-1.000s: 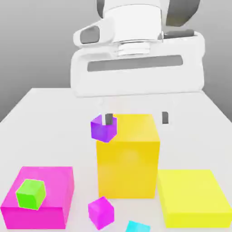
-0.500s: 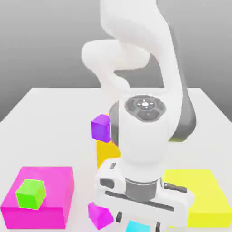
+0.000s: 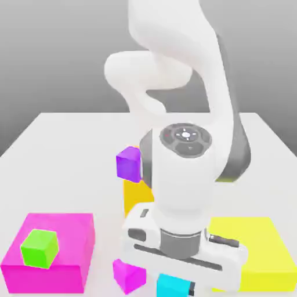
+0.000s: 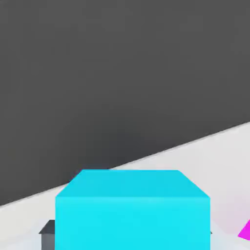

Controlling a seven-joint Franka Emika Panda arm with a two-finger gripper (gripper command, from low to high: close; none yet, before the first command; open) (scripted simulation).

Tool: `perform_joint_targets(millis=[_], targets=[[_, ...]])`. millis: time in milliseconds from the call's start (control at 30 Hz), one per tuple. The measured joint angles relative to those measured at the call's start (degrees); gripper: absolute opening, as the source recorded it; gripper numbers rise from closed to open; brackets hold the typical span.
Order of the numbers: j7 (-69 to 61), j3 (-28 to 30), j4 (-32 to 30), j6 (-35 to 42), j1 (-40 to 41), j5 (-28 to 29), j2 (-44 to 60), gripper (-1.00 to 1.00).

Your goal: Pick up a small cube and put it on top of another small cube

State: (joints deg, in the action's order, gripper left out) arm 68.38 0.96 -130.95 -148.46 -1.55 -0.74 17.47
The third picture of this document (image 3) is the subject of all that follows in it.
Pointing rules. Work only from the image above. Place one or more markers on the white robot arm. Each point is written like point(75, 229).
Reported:
point(185, 181)

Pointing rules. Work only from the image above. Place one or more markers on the small cyan cube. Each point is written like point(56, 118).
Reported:
point(172, 286)

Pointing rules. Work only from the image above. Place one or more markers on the small green cube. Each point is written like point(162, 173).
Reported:
point(39, 249)

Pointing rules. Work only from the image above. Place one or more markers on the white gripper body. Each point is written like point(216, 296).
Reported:
point(227, 259)

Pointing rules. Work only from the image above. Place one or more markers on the small pink cube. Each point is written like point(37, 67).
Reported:
point(127, 277)

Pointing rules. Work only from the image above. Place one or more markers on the large orange box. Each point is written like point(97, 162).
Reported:
point(135, 197)

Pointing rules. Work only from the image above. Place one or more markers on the small purple cube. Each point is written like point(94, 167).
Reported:
point(128, 164)

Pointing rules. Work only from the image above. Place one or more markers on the large pink box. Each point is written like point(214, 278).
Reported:
point(72, 234)

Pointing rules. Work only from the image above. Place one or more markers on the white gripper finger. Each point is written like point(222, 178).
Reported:
point(192, 288)

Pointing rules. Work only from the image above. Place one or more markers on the large yellow box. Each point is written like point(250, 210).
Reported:
point(271, 250)

